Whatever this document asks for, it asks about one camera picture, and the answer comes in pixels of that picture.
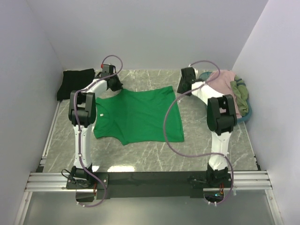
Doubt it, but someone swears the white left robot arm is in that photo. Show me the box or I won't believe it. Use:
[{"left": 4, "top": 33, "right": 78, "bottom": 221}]
[{"left": 68, "top": 64, "right": 122, "bottom": 169}]

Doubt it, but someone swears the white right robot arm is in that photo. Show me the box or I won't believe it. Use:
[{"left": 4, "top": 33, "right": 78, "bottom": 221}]
[{"left": 177, "top": 67, "right": 237, "bottom": 187}]

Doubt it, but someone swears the pink tank top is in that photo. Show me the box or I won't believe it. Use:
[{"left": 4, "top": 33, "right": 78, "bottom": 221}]
[{"left": 208, "top": 70, "right": 241, "bottom": 119}]

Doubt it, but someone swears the black folded tank top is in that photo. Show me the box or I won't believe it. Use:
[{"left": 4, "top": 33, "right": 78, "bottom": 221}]
[{"left": 57, "top": 68, "right": 95, "bottom": 101}]

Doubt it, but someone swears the olive green tank top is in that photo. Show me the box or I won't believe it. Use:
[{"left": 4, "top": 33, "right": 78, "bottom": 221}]
[{"left": 230, "top": 75, "right": 249, "bottom": 117}]

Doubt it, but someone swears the teal plastic basket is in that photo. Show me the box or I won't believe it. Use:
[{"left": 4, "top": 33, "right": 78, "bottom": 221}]
[{"left": 198, "top": 71, "right": 253, "bottom": 124}]

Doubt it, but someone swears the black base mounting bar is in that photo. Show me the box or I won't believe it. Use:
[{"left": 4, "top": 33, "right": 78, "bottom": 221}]
[{"left": 65, "top": 171, "right": 225, "bottom": 200}]

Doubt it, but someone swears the aluminium frame rail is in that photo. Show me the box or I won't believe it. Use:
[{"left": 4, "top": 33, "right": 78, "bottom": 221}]
[{"left": 24, "top": 171, "right": 272, "bottom": 192}]

